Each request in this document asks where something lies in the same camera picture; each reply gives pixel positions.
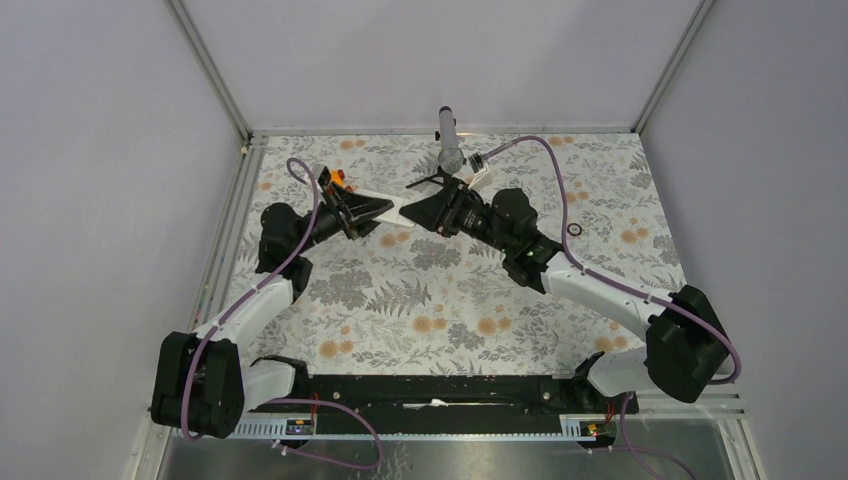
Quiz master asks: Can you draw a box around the white air conditioner remote control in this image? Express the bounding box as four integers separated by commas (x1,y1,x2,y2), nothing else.
371,193,415,228

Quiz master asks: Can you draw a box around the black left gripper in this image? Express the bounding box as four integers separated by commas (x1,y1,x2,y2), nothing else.
294,181,397,255

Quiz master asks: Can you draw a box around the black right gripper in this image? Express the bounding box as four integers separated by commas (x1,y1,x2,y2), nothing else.
398,178,513,255

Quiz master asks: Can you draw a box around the orange toy car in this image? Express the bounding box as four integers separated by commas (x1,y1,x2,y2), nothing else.
331,170,345,186

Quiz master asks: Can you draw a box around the slotted grey cable duct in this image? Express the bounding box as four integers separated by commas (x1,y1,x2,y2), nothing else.
231,415,617,444

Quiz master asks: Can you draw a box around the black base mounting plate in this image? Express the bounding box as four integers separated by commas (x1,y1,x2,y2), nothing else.
247,374,641,437

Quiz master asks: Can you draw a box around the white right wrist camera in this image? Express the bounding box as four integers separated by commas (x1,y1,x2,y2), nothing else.
462,153,494,191

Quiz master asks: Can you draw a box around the aluminium frame rail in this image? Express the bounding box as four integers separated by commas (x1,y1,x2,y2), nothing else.
164,0,253,145

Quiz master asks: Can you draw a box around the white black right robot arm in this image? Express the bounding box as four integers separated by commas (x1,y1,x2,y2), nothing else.
400,179,739,412

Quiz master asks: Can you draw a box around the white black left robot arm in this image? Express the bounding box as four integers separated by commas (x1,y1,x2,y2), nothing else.
150,183,399,439

